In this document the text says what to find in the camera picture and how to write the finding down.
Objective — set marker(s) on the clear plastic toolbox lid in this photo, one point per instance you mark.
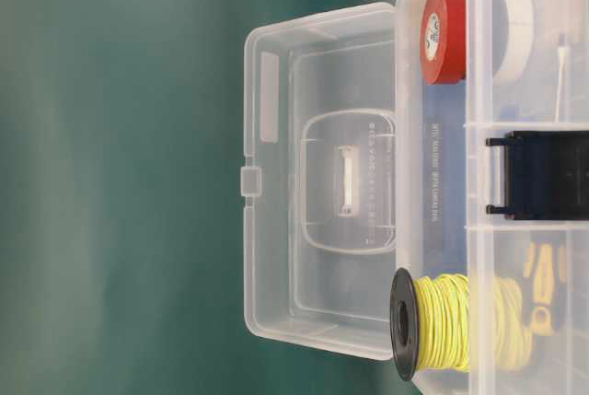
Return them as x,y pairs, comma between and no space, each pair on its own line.
319,180

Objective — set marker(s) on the clear plastic toolbox base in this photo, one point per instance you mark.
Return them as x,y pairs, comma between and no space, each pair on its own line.
449,176

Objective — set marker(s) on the red electrical tape roll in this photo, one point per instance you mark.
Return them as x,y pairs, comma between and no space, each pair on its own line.
443,49

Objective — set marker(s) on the white tape roll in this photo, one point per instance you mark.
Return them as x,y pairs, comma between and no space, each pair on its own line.
513,28

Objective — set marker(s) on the yellow wire spool black flanges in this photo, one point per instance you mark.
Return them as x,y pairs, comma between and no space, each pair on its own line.
429,325

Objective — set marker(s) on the black toolbox carry handle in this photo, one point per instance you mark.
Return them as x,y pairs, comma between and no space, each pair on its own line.
545,175

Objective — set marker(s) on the yellow black handled nipper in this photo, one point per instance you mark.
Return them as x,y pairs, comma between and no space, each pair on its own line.
544,286

